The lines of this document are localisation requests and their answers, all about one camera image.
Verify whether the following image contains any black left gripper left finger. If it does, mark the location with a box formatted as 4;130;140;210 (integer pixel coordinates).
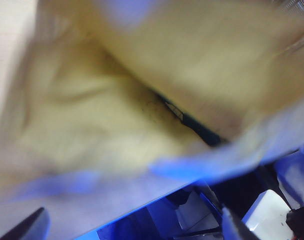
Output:
0;206;52;240

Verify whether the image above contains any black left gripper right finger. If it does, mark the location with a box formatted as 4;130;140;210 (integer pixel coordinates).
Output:
220;205;258;240

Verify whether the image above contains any cream canvas tote bag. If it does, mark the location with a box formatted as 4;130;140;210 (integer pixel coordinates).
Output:
0;0;304;240

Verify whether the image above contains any white plastic block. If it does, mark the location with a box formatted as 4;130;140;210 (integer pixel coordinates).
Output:
241;189;300;240

